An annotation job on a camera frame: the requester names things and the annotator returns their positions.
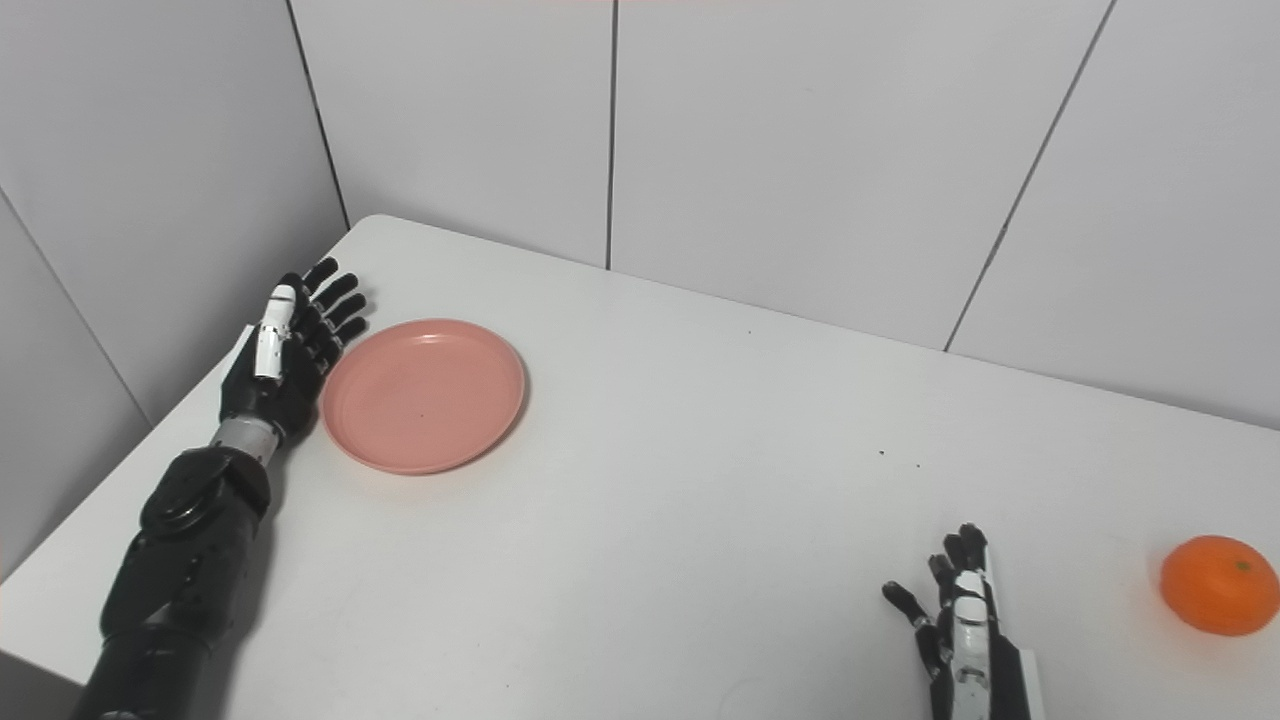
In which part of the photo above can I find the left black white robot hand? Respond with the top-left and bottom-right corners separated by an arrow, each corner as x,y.
219,257 -> 368,448

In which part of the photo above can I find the pink round plate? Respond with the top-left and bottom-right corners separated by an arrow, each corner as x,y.
320,318 -> 527,476

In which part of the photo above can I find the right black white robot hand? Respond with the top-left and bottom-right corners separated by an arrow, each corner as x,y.
882,523 -> 1047,720

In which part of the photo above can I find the orange fruit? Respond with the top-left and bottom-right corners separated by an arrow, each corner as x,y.
1160,535 -> 1280,637

